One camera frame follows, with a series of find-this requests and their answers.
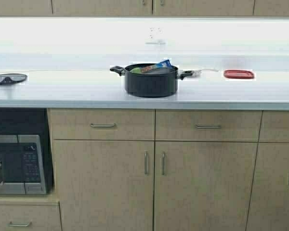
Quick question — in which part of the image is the drawer metal handle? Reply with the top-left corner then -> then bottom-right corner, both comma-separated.
195,124 -> 222,129
90,123 -> 116,128

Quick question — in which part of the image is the far right drawer front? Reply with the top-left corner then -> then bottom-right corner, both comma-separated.
259,111 -> 289,142

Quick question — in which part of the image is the left lower door handle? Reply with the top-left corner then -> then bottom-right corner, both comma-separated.
144,151 -> 148,175

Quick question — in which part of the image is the bottom left drawer front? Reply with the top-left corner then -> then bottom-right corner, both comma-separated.
0,205 -> 62,231

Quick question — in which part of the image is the left drawer metal handle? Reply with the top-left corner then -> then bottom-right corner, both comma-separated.
90,123 -> 116,128

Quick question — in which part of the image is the cabinet door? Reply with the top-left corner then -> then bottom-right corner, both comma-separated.
153,0 -> 254,16
53,140 -> 154,231
154,141 -> 257,231
52,0 -> 153,16

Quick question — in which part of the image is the blue Ziploc bag box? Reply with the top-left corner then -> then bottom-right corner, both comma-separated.
130,60 -> 172,74

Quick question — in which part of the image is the red plastic container lid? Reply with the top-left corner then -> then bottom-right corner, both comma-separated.
223,69 -> 254,79

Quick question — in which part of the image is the white frying pan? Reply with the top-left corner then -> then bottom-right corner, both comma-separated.
194,68 -> 219,76

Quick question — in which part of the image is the stainless steel microwave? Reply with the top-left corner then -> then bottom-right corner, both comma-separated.
0,135 -> 53,195

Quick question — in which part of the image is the dark glass pot lid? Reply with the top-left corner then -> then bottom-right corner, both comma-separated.
0,73 -> 27,85

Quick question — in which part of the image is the black cooking pot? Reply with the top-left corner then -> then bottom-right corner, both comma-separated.
110,64 -> 195,98

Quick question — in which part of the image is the right wooden drawer front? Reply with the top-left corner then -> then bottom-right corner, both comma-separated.
156,110 -> 262,142

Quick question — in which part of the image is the far right lower door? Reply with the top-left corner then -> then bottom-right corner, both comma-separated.
247,143 -> 289,231

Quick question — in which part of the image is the white wall outlet plate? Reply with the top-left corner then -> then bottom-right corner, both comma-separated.
145,26 -> 166,45

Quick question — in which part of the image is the door handle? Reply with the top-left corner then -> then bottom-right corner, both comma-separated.
144,151 -> 148,175
161,152 -> 165,175

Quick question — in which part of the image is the wooden drawer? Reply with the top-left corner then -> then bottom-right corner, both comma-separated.
156,110 -> 262,142
48,108 -> 155,141

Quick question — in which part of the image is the bottom left drawer handle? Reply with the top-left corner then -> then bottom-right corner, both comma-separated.
9,221 -> 32,228

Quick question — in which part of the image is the right drawer metal handle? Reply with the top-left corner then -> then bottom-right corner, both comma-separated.
195,124 -> 222,129

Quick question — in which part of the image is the left wooden drawer front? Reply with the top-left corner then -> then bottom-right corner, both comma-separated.
48,108 -> 155,141

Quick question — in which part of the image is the right lower door handle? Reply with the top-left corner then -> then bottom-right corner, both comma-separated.
161,152 -> 165,175

